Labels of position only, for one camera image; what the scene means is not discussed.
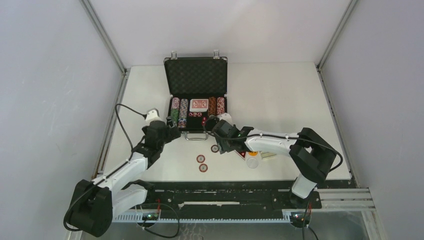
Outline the orange black poker chip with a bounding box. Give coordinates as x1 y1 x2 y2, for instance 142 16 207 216
210 144 220 153

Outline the red poker chip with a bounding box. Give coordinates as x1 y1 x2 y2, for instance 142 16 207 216
198 163 208 173
196 154 206 164

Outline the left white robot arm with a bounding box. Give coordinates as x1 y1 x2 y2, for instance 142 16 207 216
63 118 181 237

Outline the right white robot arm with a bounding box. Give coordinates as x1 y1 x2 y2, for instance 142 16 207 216
205 119 344 208

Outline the red triangular all-in button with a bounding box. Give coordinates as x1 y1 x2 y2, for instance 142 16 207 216
234 150 246 160

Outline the orange big blind button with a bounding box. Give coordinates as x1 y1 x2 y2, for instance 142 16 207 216
246 151 261 158

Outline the left mixed chip stack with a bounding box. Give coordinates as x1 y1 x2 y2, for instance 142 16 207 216
170 97 180 124

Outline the mixed chip stack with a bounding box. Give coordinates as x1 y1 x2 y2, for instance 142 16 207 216
177 98 189 129
170 97 180 124

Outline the clear dealer button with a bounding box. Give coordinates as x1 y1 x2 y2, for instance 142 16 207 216
245 157 259 169

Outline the red white chip stack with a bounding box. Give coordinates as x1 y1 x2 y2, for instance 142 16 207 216
216 97 226 115

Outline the blue striped card box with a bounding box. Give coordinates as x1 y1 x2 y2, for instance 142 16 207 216
260 151 277 161

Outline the orange chip stack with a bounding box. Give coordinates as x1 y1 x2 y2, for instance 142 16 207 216
208 97 217 117

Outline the red playing card deck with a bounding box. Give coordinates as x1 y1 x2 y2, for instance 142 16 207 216
189 98 209 113

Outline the black aluminium poker case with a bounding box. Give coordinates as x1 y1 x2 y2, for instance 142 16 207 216
163 50 228 141

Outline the left controller board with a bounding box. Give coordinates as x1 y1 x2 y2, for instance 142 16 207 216
142 213 159 222

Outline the controller board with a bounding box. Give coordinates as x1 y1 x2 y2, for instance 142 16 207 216
142 213 159 222
290 212 310 222

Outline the right controller board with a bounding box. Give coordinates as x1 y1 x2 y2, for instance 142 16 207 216
290 212 310 222

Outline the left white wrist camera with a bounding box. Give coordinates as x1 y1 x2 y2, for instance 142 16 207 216
144 108 162 125

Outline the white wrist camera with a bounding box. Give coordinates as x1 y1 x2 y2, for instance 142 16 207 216
217 112 233 125
144 108 162 125

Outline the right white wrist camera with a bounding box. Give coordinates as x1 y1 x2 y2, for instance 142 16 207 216
217 112 233 125

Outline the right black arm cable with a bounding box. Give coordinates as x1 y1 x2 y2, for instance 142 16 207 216
202 116 344 173

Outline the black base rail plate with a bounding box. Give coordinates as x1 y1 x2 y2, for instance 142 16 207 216
144 180 322 217

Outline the white cable duct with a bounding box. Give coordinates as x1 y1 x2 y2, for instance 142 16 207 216
112 211 291 224

